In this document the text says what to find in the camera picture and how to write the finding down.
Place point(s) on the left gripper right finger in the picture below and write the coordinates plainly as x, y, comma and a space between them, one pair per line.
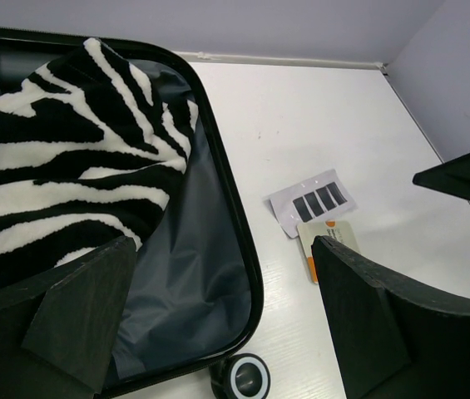
393, 336

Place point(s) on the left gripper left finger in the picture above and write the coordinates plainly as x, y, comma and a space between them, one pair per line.
57, 328

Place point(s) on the orange white card packet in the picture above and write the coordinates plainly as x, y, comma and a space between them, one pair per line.
338, 230

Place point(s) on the zebra striped blanket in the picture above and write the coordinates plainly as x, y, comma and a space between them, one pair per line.
89, 152

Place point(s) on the black open suitcase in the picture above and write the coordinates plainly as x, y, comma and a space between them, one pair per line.
197, 293

